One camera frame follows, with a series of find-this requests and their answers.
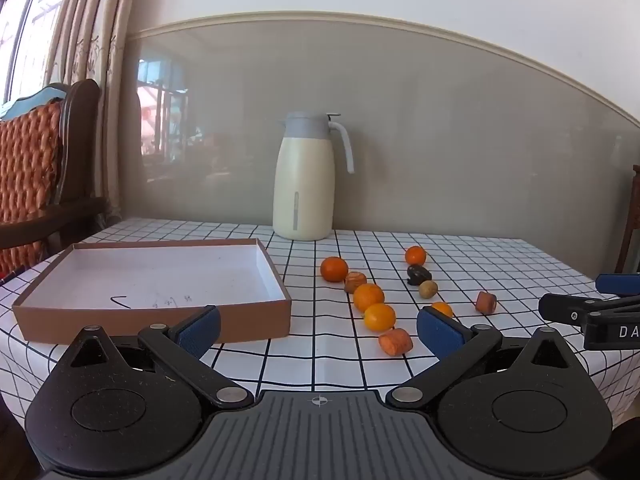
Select window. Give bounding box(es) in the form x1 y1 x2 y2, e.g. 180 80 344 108
0 0 76 106

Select beige embroidered curtain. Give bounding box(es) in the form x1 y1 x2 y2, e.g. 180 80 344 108
45 0 138 221

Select wooden chair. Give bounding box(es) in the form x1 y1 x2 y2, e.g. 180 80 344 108
614 164 640 276

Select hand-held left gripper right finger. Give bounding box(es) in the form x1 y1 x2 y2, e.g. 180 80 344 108
385 305 578 409

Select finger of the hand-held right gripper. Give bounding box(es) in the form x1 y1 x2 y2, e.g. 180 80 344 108
596 274 640 296
539 293 640 323

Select brown cardboard box tray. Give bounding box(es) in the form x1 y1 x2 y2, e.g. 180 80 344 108
11 238 292 346

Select cream thermos jug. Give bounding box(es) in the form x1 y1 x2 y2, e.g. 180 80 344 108
272 111 356 241

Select orange tufted sofa cushion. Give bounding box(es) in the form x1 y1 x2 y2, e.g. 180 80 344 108
0 101 63 271

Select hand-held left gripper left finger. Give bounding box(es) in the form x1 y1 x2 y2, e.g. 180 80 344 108
62 304 255 409

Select dark wooden sofa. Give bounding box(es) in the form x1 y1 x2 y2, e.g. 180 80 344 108
0 79 113 281

